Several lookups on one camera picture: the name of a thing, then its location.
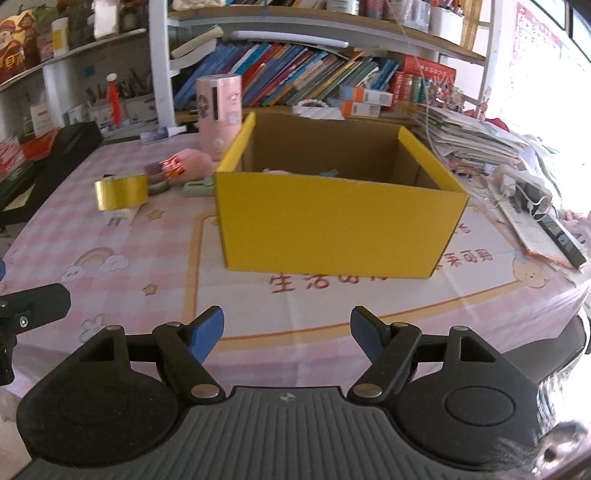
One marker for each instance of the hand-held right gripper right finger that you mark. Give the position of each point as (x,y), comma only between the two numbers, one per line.
(367,333)

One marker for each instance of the pink cylindrical humidifier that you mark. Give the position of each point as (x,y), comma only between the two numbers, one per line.
(219,115)

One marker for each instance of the wall poster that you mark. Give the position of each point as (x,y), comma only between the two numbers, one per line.
(538,37)

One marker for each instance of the pink printed tablecloth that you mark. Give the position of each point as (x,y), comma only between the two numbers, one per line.
(138,258)

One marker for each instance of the yellow cardboard box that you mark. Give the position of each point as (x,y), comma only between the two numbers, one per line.
(339,221)

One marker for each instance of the pink heart plush toy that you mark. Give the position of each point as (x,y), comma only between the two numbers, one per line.
(191,162)

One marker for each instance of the white bottle yellow label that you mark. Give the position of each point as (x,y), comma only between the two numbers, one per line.
(60,39)

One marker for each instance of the gold tape roll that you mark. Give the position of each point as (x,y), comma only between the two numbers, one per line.
(122,190)

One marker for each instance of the purple tape rolls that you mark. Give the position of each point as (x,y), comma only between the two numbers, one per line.
(154,177)

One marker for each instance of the row of leaning books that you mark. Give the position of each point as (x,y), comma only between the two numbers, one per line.
(295,74)

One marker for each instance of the stack of papers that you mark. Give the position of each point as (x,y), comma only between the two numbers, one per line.
(466,134)

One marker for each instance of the white pen holder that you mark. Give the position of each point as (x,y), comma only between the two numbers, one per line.
(445,23)

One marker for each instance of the small clear spray bottle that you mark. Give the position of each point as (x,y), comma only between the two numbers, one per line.
(159,134)

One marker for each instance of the black phone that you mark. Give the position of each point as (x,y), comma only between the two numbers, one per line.
(563,240)

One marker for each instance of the red dictionary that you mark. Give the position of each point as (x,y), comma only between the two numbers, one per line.
(427,67)

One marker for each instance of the orange and white box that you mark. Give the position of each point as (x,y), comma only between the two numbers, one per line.
(362,110)
(367,94)

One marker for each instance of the black flat case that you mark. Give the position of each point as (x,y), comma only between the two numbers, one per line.
(51,161)

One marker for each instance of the white frame wooden bookshelf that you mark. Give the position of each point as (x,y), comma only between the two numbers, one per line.
(159,69)

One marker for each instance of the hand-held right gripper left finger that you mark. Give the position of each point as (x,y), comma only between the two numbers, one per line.
(207,333)

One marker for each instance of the red bottle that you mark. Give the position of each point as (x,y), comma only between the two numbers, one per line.
(114,104)

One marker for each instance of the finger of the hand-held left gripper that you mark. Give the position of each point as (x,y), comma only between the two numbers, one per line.
(32,304)

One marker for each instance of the white quilted handbag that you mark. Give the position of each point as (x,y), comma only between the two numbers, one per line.
(318,110)

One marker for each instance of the white power strip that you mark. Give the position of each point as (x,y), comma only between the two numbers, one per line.
(521,184)

